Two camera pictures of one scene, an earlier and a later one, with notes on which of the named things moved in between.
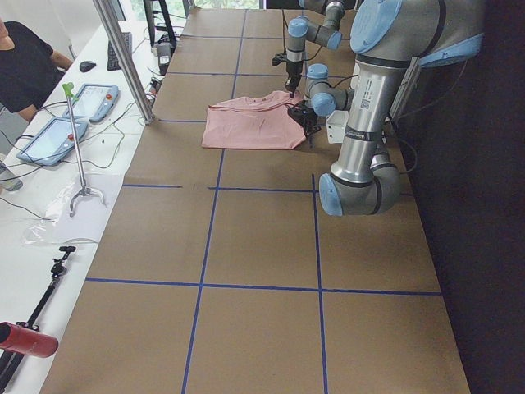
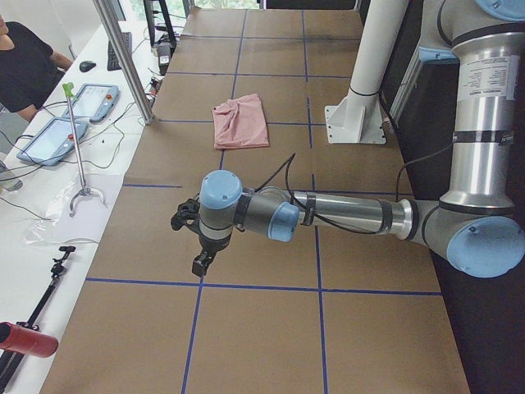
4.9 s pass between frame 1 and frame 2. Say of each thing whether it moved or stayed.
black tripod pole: stayed
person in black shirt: stayed
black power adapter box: stayed
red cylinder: stayed
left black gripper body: moved
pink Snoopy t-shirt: moved
